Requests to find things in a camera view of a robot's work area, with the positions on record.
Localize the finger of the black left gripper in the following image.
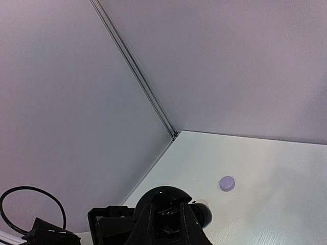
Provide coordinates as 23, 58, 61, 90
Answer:
179, 204, 212, 245

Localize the purple earbud charging case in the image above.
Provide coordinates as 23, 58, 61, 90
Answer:
219, 176, 236, 192

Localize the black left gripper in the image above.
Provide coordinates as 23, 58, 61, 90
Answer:
87, 204, 155, 245

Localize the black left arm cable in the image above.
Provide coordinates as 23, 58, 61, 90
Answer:
0, 186, 67, 234

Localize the black earbud charging case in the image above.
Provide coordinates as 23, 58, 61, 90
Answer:
134, 185, 213, 235

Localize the aluminium left corner post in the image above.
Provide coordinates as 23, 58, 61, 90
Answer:
90, 0, 179, 140

